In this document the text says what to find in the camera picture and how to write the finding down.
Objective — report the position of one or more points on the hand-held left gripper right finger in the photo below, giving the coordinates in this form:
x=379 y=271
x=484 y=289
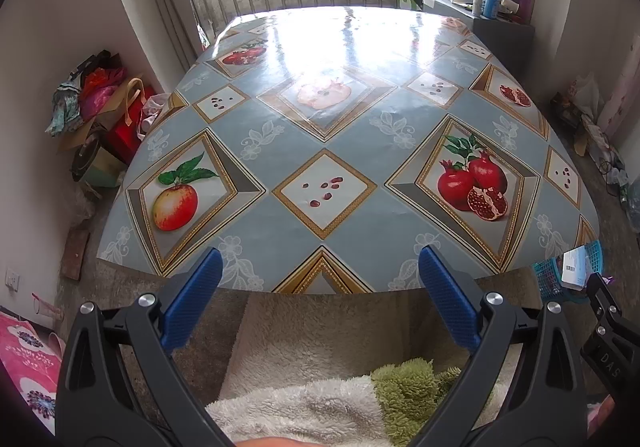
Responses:
x=447 y=299

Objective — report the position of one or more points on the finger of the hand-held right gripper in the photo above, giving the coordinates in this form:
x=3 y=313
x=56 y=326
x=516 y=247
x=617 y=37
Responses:
x=604 y=304

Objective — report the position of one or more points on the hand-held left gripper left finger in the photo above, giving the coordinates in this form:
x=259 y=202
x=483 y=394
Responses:
x=192 y=299

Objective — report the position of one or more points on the clear water bottle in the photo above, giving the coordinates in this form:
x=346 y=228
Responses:
x=575 y=269

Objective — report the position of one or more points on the blue mesh wastebasket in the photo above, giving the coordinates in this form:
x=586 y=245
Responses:
x=547 y=277

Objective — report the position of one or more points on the person's right forearm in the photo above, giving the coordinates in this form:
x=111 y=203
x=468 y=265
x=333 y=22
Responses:
x=602 y=414

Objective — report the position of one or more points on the grey-brown sheet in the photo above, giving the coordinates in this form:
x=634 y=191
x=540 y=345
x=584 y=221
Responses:
x=505 y=282

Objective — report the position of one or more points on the green fluffy blanket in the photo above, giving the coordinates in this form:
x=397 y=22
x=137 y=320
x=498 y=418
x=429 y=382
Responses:
x=410 y=387

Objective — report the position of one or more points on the beige plush blanket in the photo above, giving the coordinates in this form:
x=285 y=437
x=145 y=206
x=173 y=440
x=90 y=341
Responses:
x=310 y=342

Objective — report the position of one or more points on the wooden board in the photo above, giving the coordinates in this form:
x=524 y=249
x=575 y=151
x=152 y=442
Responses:
x=75 y=254

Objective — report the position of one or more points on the white fluffy blanket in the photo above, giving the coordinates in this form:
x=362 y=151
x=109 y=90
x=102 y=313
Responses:
x=300 y=407

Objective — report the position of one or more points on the pale green box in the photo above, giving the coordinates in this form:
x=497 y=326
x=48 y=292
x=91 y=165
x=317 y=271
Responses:
x=100 y=172

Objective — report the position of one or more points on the brown cardboard piece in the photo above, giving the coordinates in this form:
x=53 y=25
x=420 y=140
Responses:
x=581 y=142

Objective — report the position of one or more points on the red box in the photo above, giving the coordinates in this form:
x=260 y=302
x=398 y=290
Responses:
x=125 y=139

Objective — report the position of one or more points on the pink floral mat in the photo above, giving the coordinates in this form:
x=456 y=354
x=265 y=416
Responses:
x=30 y=367

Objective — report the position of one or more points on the dark box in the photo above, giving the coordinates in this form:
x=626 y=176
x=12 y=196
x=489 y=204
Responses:
x=565 y=109

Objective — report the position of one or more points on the white plastic bag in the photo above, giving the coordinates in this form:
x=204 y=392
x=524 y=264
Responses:
x=585 y=94

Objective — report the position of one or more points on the pink floral roll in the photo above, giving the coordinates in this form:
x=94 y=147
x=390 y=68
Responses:
x=622 y=92

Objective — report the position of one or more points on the floral cloth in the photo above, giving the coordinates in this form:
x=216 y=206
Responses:
x=65 y=109

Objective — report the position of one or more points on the red plastic bag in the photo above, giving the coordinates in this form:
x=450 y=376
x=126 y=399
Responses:
x=100 y=87

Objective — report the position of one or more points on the grey cabinet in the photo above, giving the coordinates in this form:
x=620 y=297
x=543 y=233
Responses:
x=505 y=39

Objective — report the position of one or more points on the small white bottle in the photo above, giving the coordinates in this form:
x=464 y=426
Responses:
x=478 y=4

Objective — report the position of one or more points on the grey curtain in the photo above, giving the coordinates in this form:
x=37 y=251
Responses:
x=160 y=2

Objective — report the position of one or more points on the white cup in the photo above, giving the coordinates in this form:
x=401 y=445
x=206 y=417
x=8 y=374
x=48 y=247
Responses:
x=508 y=5

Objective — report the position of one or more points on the wall socket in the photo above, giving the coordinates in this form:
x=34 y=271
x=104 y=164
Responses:
x=12 y=279

